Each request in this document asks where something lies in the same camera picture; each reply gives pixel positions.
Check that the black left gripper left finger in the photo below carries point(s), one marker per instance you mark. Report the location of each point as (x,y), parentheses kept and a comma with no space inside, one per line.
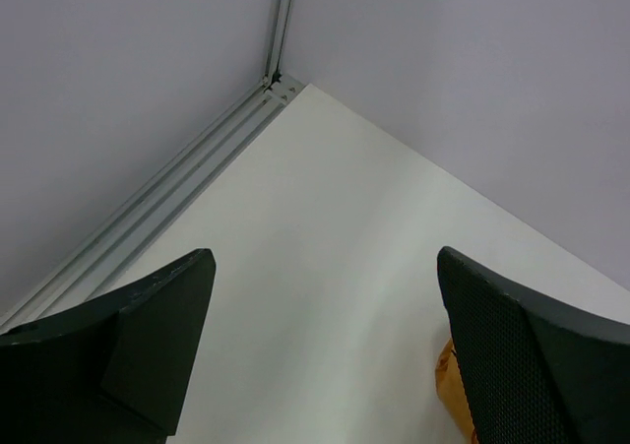
(114,369)

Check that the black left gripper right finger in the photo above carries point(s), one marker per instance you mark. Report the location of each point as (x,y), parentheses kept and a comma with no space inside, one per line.
(534,369)

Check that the tan canvas bag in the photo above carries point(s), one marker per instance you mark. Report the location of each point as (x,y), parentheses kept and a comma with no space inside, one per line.
(451,393)

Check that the left aluminium frame rail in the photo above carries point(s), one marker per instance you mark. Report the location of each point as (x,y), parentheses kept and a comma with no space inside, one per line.
(100,260)

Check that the left rear frame post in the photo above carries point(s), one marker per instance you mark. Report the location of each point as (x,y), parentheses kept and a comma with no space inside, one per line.
(279,19)

